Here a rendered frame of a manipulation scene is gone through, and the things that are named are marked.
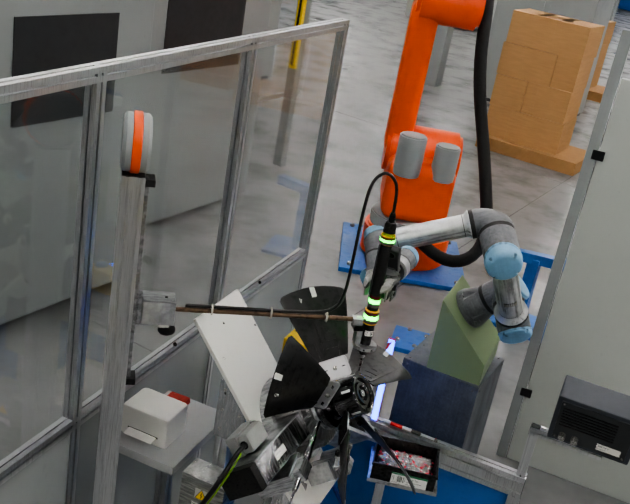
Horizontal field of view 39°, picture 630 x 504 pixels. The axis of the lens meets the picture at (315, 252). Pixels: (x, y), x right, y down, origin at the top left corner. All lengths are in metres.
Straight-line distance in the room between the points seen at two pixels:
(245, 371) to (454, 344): 0.89
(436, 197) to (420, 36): 1.14
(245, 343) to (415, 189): 3.88
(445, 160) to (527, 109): 4.30
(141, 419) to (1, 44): 2.30
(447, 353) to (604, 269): 1.27
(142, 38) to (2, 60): 0.98
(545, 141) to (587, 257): 6.29
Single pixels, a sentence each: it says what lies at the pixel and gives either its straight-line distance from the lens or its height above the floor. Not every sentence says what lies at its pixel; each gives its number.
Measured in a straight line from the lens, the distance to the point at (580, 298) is 4.37.
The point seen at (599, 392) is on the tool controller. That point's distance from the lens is 2.95.
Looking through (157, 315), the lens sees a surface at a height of 1.40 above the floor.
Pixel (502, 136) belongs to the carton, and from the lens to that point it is 10.70.
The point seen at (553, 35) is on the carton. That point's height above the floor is 1.42.
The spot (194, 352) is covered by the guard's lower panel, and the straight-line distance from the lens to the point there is 3.33.
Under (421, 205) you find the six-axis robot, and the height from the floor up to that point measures 0.53.
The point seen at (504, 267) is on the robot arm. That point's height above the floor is 1.57.
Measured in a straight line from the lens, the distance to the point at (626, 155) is 4.17.
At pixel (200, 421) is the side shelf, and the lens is 3.02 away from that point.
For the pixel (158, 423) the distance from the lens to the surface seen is 2.83.
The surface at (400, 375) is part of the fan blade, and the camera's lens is 2.88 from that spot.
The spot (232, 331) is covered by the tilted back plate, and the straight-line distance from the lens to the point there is 2.68.
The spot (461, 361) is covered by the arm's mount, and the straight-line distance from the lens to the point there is 3.26.
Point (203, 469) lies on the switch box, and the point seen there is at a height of 0.84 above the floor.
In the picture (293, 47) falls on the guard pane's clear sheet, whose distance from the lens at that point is 3.39.
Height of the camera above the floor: 2.57
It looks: 23 degrees down
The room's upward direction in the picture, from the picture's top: 10 degrees clockwise
